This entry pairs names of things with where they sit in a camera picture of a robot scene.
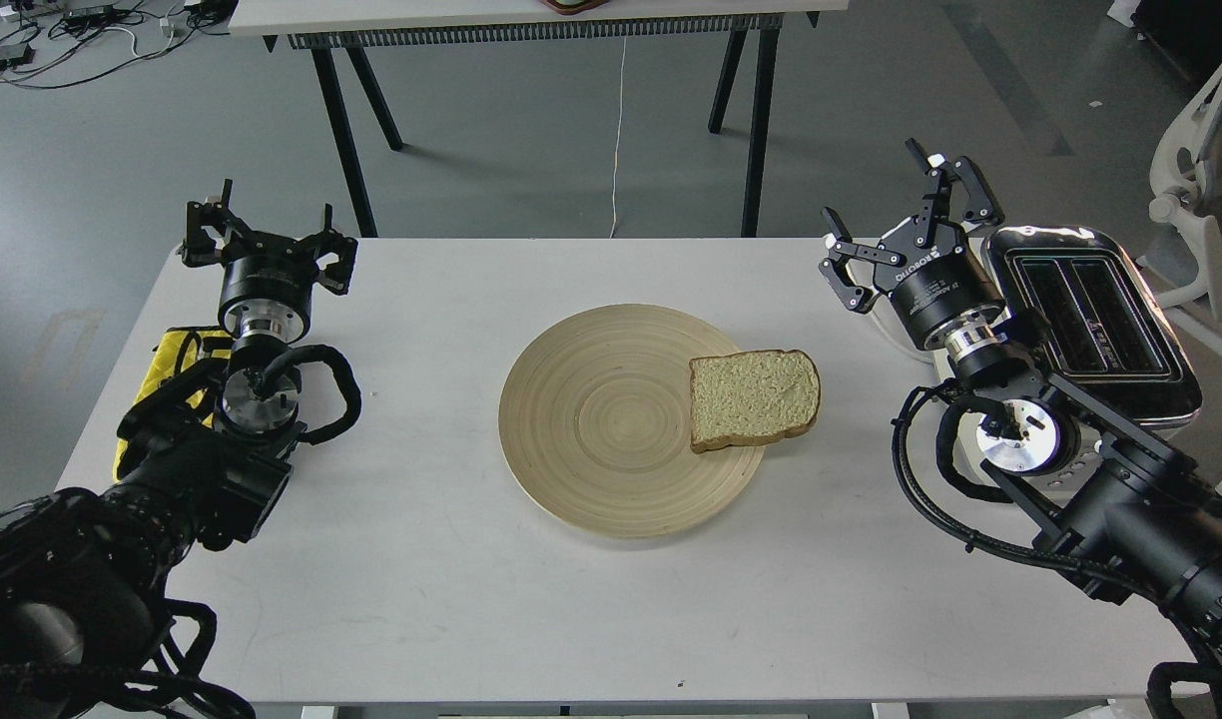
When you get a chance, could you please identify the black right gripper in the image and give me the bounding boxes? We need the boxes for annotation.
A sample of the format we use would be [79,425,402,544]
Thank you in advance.
[820,138,1006,351]

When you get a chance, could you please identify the white office chair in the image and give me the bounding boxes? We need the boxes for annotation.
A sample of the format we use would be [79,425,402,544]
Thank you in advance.
[1135,24,1222,500]

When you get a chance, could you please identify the brown object on background table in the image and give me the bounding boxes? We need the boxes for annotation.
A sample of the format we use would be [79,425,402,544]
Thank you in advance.
[541,0,606,15]

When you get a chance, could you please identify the slice of bread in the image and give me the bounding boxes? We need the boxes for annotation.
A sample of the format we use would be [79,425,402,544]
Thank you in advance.
[689,350,822,452]

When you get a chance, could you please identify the white hanging cable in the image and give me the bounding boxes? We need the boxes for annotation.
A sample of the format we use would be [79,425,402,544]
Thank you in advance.
[609,35,631,238]

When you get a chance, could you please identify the round wooden plate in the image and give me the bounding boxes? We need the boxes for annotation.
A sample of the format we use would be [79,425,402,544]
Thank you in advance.
[499,304,765,540]

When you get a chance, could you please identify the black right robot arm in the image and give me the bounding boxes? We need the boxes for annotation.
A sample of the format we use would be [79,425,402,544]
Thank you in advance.
[820,138,1222,718]

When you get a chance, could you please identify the background white table black legs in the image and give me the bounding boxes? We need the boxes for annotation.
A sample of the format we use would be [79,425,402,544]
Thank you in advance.
[229,1,848,238]

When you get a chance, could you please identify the floor cables and adapters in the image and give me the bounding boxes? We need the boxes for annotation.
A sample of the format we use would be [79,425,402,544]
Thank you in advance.
[0,0,241,106]

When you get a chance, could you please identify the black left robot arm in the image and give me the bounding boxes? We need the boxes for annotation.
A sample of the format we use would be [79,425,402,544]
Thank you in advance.
[0,183,360,718]

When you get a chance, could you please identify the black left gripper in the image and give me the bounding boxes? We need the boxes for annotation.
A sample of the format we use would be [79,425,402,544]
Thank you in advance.
[178,179,358,313]

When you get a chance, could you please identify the white chrome toaster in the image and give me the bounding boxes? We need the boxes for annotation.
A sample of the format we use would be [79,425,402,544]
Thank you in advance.
[931,225,1202,503]

